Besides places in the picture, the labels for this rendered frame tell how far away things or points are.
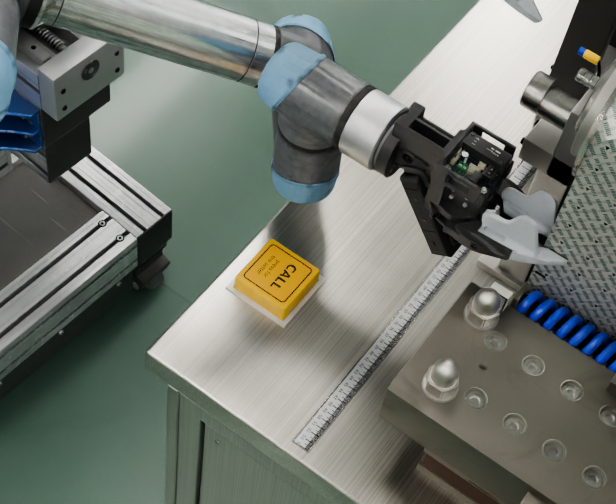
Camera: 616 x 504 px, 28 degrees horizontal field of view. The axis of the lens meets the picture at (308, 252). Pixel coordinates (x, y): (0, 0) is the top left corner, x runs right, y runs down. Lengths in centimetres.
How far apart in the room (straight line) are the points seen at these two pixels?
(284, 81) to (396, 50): 164
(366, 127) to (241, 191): 137
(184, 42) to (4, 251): 97
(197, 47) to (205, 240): 118
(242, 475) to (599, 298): 46
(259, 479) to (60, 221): 99
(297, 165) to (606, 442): 43
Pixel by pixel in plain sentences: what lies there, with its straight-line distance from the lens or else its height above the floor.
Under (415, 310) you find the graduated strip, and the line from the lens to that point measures 143.
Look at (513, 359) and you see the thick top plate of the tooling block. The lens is 127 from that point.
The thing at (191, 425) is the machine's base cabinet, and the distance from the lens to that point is 145.
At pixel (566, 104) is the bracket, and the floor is 119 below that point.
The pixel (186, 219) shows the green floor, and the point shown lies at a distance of 257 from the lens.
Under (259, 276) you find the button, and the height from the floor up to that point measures 92.
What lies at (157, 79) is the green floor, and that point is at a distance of 281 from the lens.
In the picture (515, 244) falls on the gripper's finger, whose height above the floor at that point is 110.
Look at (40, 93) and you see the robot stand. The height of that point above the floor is 72.
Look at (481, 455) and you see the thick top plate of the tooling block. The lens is 122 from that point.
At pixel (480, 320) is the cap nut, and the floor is 105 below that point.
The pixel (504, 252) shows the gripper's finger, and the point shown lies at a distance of 126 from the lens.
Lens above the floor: 210
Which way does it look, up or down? 56 degrees down
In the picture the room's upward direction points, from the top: 10 degrees clockwise
